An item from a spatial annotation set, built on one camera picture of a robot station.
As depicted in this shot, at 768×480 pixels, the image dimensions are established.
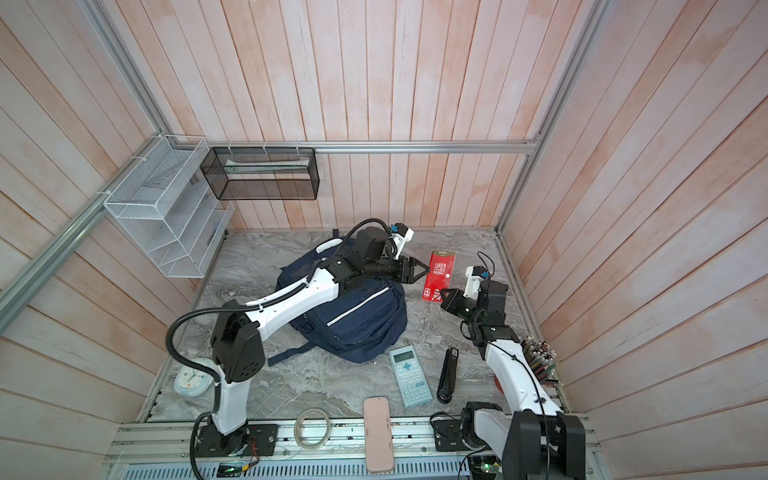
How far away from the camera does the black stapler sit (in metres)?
0.79

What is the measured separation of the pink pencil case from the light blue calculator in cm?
6

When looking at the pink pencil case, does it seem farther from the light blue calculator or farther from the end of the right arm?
the end of the right arm

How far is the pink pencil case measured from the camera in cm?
71

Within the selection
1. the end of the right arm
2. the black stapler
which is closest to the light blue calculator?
the black stapler

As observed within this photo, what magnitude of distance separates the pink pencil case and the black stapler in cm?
16

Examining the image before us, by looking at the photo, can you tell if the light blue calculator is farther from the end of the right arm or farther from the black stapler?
the end of the right arm

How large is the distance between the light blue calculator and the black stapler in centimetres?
3

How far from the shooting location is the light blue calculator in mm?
807

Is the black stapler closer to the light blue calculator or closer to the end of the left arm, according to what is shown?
the light blue calculator
